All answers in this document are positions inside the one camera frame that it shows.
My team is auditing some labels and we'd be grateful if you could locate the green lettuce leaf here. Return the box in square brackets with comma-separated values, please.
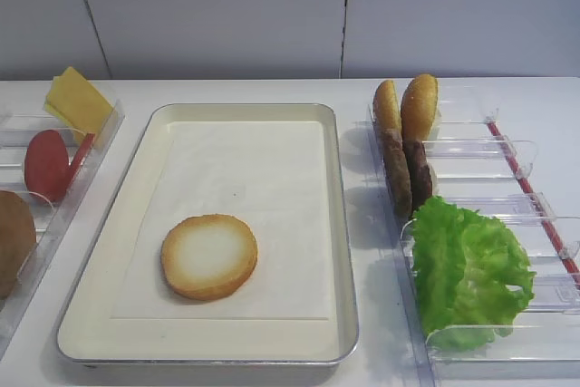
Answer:
[412, 196, 491, 334]
[426, 213, 535, 351]

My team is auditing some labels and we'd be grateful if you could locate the left brown meat patty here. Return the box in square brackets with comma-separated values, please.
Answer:
[381, 129, 412, 219]

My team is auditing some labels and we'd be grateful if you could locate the brown meat patty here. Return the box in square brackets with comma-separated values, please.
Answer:
[402, 140, 433, 212]
[381, 129, 412, 219]

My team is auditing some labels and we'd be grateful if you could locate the right brown meat patty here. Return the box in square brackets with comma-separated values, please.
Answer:
[402, 140, 433, 212]

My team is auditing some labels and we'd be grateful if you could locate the right red tomato slice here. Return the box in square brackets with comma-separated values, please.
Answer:
[60, 133, 95, 196]

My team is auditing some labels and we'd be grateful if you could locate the red tomato slice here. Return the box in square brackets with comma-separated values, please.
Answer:
[60, 133, 95, 196]
[24, 130, 69, 202]

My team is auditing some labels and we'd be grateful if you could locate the green lettuce leaf in rack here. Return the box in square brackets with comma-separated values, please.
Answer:
[426, 213, 535, 351]

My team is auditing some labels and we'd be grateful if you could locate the front yellow cheese slice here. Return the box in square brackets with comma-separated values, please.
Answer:
[45, 67, 113, 135]

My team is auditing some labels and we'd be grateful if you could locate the yellow cheese slice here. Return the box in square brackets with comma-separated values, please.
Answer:
[45, 67, 113, 135]
[43, 99, 85, 145]

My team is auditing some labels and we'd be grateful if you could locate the rear yellow cheese slice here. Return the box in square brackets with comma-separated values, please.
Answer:
[43, 99, 85, 145]

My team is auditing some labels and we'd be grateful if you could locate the left red tomato slice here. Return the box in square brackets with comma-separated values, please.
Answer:
[24, 130, 69, 202]

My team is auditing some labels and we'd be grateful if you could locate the cream metal tray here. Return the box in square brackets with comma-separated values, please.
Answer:
[57, 103, 359, 365]

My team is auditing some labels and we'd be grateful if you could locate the white paper liner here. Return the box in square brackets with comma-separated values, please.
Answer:
[113, 121, 332, 319]

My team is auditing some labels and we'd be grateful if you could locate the left bun slice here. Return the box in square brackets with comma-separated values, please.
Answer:
[372, 80, 401, 133]

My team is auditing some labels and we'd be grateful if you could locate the toasted bun bottom slice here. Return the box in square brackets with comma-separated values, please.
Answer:
[160, 214, 258, 301]

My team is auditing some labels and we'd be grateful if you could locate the right bun slice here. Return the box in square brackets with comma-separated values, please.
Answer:
[401, 73, 439, 140]

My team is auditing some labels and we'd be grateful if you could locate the clear acrylic right rack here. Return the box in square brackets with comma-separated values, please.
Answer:
[362, 114, 579, 386]

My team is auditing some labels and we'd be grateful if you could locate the clear acrylic rack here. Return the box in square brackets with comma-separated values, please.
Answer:
[362, 114, 579, 386]
[1, 81, 125, 353]

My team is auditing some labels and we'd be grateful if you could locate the clear acrylic left rack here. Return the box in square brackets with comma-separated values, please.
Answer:
[1, 81, 125, 353]

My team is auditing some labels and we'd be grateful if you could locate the brown bun top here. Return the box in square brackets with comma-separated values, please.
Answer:
[1, 190, 36, 299]

